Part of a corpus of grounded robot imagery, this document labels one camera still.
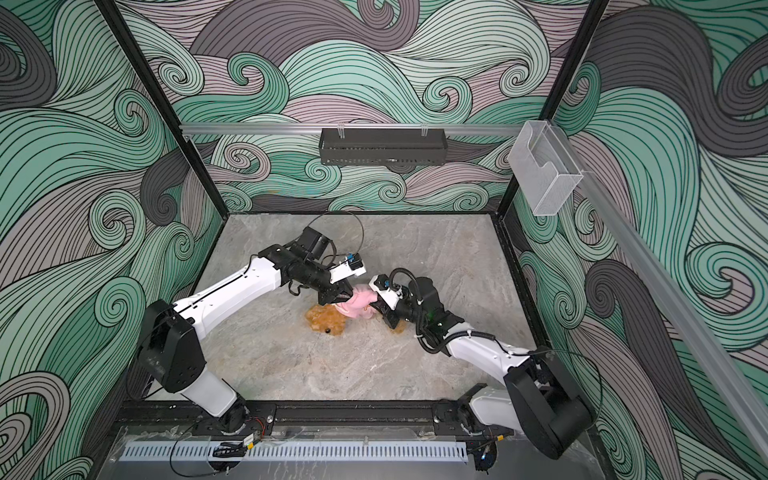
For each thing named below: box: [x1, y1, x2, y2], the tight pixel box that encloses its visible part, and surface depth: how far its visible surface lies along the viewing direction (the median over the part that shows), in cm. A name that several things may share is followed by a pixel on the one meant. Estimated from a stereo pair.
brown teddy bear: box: [305, 304, 407, 337], surface depth 80 cm
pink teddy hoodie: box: [335, 284, 378, 320], surface depth 78 cm
